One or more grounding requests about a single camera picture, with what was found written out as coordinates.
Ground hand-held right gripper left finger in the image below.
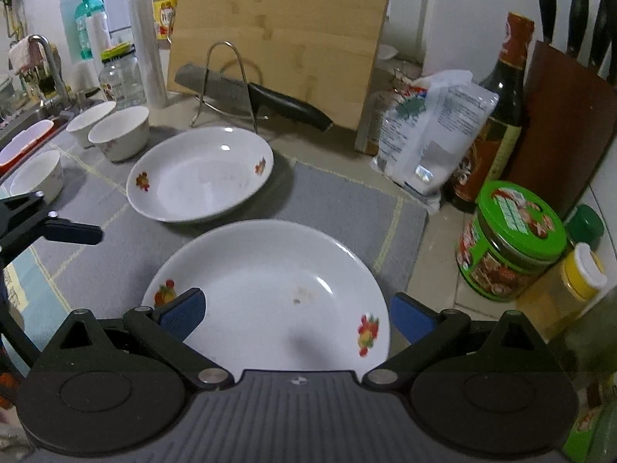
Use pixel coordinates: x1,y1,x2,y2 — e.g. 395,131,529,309
46,288,235,392

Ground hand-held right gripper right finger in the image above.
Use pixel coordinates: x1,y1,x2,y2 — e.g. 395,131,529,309
361,292,550,391

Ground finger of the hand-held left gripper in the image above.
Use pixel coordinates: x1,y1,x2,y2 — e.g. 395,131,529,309
0,316,39,372
0,190,104,254

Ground plain white bowl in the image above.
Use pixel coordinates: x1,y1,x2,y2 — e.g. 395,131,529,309
10,149,64,203
66,101,117,149

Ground stained white fruit-print plate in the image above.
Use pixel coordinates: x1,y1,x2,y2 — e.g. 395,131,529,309
141,219,391,382

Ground white bowl purple floral print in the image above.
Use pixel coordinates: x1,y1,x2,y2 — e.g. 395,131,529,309
88,106,150,162

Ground red and white plastic container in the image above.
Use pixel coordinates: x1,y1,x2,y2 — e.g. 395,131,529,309
0,120,55,167

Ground steel sink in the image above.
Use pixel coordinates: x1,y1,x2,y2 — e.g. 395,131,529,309
0,99,104,169

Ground green-lidded sauce jar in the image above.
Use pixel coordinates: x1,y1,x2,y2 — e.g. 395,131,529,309
457,180,567,302

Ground grey checked drying mat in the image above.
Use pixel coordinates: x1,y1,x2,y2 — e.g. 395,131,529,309
0,128,429,329

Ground glass jar green lid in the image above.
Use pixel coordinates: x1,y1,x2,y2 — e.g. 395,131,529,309
99,43,147,109

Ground steel faucet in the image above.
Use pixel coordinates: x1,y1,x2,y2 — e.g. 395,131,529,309
10,35,71,107

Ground yellow-lidded spice jar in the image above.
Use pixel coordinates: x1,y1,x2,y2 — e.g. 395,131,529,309
516,242,608,343

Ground pale rag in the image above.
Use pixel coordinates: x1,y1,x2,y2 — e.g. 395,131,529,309
8,39,44,75

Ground white plastic seasoning bag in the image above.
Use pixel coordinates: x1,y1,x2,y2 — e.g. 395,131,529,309
371,70,499,213

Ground green-capped bottle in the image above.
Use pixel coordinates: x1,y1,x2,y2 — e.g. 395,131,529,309
564,204,605,252

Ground short clear plastic wrap roll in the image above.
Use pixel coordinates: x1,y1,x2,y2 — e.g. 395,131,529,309
86,12,113,66

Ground tall clear plastic wrap roll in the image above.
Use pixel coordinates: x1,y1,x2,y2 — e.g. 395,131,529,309
128,0,169,109

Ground green dish soap bottle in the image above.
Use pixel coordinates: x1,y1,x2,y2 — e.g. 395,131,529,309
74,0,107,61

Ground white red-print food bag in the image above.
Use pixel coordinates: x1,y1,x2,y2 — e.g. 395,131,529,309
356,77,435,157

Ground brown knife block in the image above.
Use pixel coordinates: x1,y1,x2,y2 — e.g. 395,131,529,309
504,41,617,218

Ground dark soy sauce bottle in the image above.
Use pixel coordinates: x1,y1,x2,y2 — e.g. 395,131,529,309
443,12,536,213

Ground bamboo cutting board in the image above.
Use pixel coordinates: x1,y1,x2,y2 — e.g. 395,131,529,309
166,0,397,131

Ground black-handled kitchen cleaver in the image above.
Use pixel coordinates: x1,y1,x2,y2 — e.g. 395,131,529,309
174,64,334,132

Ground metal wire knife rack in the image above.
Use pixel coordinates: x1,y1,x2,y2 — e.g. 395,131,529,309
192,41,271,135

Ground black knife handle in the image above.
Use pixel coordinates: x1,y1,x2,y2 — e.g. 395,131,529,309
566,0,590,59
537,0,557,44
589,0,617,68

